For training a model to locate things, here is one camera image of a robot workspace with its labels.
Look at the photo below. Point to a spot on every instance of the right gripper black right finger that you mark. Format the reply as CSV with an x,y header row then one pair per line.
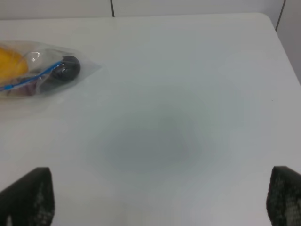
x,y
283,201

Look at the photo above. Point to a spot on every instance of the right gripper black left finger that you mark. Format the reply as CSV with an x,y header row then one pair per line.
x,y
29,201

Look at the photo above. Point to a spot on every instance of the clear zip bag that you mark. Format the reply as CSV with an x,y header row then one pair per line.
x,y
41,58

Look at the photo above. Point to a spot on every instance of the yellow pear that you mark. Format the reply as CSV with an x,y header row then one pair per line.
x,y
12,65

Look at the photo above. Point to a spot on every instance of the dark purple eggplant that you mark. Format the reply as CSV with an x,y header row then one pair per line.
x,y
66,72

